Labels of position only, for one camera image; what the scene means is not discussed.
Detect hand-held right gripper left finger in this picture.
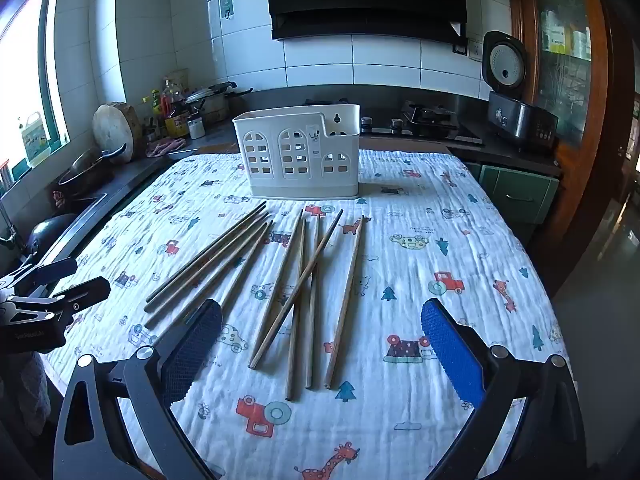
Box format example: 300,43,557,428
52,298,223,480

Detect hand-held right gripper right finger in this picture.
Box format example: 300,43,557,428
420,298,587,480

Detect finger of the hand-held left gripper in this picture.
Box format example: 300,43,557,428
0,257,79,295
0,276,112,322

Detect white plastic utensil holder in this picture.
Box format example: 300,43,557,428
232,103,362,200

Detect person's left forearm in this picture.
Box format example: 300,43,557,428
0,350,51,421

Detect black wok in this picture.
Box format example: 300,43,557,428
25,213,78,266

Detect steel sink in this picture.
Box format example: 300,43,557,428
50,190,108,231

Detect white printed cloth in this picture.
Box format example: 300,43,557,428
47,150,576,480

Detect clear detergent bottle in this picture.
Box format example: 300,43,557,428
17,112,51,168

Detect round wooden cutting board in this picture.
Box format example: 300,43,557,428
92,102,142,163

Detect pink rag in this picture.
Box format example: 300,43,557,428
146,139,187,158

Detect green base cabinet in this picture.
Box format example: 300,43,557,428
467,160,560,226

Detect dark sauce bottle yellow label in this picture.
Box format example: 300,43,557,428
164,79,190,138

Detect window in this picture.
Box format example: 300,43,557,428
0,0,71,176

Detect steel pot with lid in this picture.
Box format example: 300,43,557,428
186,81,253,123

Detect black gas stove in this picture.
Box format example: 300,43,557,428
300,96,483,147

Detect black rice cooker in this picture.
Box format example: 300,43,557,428
481,30,560,153

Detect green and white boxes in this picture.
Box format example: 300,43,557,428
532,0,591,58

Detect wooden glass door cabinet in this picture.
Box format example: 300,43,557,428
502,0,640,281

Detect black range hood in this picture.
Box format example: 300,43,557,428
264,0,468,43

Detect steel pan with handle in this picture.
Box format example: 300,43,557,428
57,143,128,196

